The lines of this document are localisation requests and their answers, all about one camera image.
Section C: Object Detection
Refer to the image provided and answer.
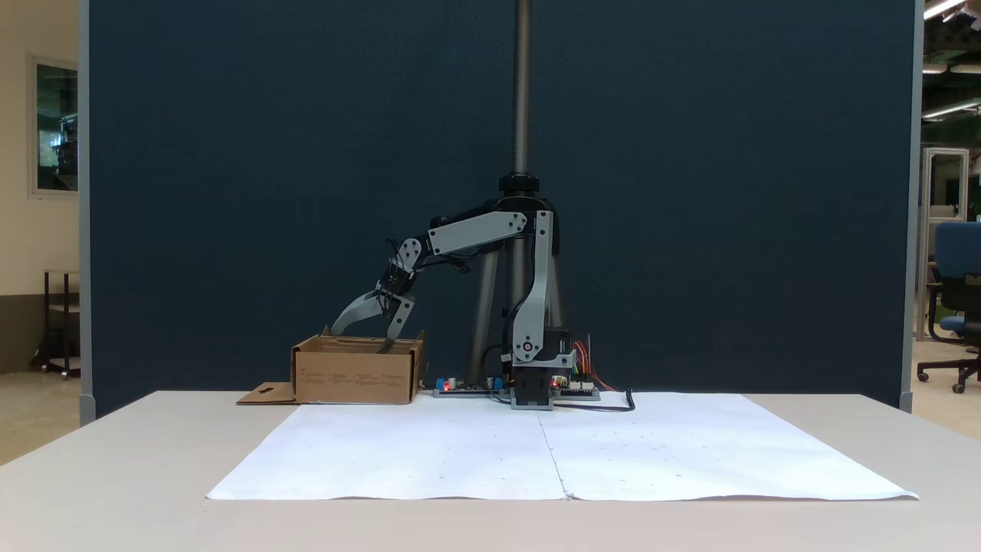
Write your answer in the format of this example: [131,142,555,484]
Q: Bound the blue office chair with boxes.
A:
[917,221,981,394]

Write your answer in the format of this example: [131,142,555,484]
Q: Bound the black arm wire bundle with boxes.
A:
[386,238,473,275]

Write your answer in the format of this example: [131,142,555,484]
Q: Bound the circuit board with blue capacitors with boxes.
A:
[434,376,510,399]

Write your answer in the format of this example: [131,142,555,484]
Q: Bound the brown cardboard box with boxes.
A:
[237,326,426,406]

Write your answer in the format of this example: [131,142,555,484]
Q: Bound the grey curved moving gripper finger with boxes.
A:
[331,290,385,337]

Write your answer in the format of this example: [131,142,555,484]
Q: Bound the black power cable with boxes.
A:
[553,388,635,413]

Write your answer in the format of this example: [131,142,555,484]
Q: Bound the white paper sheet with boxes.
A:
[207,393,919,503]

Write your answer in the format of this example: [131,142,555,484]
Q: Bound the black tripod with metal column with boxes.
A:
[431,0,568,388]

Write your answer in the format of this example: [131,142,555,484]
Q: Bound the dark blue partition panel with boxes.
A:
[79,0,924,426]

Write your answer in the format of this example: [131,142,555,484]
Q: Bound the framed wall window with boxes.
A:
[28,54,80,199]

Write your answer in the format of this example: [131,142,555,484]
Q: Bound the coloured jumper wires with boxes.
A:
[571,334,615,392]

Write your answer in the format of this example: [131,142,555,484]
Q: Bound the circuit board with coloured wires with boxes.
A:
[552,376,601,401]

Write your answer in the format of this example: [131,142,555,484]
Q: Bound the black metal cart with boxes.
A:
[31,268,81,380]

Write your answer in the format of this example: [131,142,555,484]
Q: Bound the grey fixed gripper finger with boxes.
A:
[379,296,417,356]

